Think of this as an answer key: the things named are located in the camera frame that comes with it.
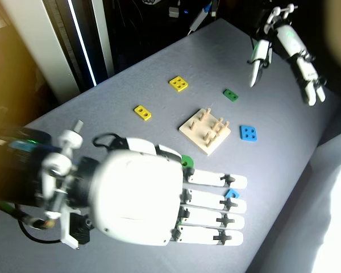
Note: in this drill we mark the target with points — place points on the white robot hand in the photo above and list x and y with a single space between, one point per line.
136 193
291 39

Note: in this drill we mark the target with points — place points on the stack of colourful rings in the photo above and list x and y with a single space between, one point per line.
187 162

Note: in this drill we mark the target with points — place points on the green two-hole block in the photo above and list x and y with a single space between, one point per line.
231 94

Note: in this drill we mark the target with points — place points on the yellow two-hole block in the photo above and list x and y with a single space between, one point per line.
143 112

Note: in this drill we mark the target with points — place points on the wooden peg board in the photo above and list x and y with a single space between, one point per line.
199 133

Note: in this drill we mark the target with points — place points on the blue two-hole block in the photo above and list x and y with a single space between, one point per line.
234 194

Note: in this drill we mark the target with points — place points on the blue four-hole square block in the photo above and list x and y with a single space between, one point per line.
249 133

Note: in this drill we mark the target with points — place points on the yellow four-hole square block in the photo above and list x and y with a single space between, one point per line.
178 84

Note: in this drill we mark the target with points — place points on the grey table cloth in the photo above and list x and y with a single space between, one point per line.
204 57

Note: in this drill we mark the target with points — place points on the white adapter box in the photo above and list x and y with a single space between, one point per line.
174 12

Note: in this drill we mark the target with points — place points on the narrow white panel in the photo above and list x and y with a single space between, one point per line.
102 34

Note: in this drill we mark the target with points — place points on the dark panel with light strip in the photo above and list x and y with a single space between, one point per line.
65 42

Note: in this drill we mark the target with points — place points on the white pillar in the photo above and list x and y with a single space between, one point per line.
37 42

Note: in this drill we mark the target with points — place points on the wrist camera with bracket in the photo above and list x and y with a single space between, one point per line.
79 227

